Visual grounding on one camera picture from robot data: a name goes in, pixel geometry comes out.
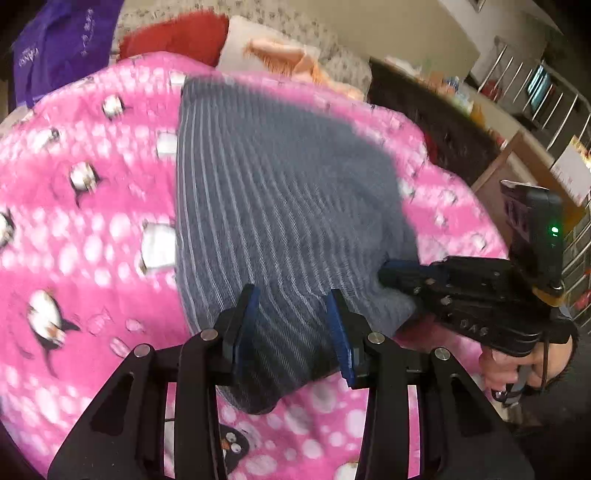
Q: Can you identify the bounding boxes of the pile of small packets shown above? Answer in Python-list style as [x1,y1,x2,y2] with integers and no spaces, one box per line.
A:
[383,55,509,148]

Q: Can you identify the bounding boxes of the cream pillow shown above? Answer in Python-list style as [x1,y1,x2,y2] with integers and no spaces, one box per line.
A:
[216,15,324,75]

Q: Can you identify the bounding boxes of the brown wooden cabinet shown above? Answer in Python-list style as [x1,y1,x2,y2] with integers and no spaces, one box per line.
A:
[471,131,587,232]

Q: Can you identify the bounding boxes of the peach fringed scarf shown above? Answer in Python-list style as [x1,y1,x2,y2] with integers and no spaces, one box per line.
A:
[245,38,365,101]

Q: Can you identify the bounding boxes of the metal rack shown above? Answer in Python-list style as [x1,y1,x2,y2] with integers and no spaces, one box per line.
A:
[471,34,591,324]

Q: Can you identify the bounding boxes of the person's right hand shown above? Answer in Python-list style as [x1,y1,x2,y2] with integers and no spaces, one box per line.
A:
[478,332,575,402]

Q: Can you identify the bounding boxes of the white box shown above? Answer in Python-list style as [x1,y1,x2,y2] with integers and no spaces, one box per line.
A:
[551,136,591,206]

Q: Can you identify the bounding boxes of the purple tote bag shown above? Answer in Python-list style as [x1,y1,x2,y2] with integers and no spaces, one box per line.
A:
[11,0,125,109]

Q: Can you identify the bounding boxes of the teal box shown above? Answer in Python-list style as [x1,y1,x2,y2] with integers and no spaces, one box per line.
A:
[526,65,553,110]

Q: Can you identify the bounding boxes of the red pillow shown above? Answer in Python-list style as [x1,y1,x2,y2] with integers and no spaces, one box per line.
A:
[117,11,230,68]

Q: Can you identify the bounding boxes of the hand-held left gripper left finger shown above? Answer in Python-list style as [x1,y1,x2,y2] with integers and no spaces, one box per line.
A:
[47,284,260,480]

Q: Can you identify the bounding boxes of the grey striped coat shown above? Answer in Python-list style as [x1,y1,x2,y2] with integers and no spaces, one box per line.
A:
[174,76,423,415]

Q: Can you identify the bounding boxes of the pink penguin blanket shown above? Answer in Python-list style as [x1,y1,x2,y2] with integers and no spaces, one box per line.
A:
[0,53,513,480]

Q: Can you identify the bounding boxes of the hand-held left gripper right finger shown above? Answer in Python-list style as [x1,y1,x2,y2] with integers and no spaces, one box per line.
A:
[325,289,536,480]

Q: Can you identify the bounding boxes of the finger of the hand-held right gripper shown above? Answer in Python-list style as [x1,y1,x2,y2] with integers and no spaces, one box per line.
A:
[378,258,451,297]

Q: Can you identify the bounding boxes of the dark carved wooden cabinet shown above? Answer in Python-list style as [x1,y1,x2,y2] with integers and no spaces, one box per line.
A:
[367,58,504,185]

